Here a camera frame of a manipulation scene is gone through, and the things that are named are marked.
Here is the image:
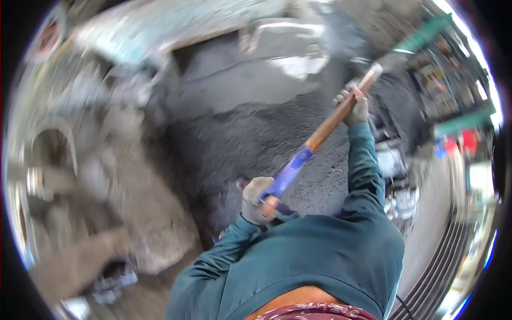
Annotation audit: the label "person's right hand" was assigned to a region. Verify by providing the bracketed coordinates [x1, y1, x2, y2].
[334, 81, 370, 128]

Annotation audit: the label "person's right fingers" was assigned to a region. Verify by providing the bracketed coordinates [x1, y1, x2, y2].
[334, 81, 364, 106]

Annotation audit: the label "person's left hand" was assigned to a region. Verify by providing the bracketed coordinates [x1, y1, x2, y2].
[241, 176, 281, 226]

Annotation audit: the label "green shelf with goods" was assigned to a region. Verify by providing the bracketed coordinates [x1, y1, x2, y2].
[394, 11, 498, 138]

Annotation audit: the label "person's body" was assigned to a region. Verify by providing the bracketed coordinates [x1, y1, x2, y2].
[164, 192, 405, 320]

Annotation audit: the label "pile of grey rubble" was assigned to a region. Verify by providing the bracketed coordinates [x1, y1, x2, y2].
[78, 116, 202, 277]

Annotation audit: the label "person's left fingers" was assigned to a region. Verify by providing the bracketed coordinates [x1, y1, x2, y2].
[256, 195, 281, 223]

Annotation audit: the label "wooden shovel with blue grip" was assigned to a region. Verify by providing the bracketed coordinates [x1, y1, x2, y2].
[235, 50, 414, 217]

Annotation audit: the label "pile of dark gravel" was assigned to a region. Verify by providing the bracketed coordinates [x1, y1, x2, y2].
[168, 91, 386, 226]

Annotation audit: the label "metal floor grate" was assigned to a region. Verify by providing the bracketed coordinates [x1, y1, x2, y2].
[390, 206, 482, 320]

